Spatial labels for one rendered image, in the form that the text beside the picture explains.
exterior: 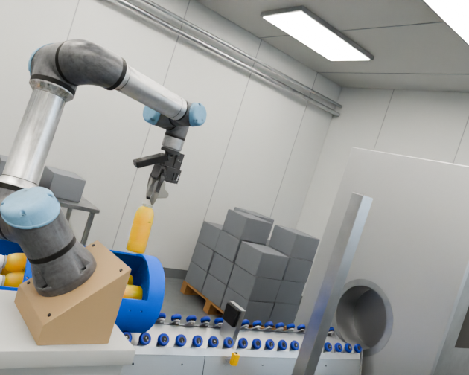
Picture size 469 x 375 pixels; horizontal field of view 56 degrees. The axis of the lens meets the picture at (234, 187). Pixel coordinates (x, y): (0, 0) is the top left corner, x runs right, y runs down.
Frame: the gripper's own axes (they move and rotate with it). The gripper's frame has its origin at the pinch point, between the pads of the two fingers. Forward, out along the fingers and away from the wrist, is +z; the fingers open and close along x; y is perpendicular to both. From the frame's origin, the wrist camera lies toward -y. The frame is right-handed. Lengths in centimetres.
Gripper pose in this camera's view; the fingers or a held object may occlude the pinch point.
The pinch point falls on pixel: (149, 199)
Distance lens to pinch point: 161.6
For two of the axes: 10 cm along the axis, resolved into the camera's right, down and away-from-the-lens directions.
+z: -3.1, 9.5, 0.4
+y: 7.9, 2.4, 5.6
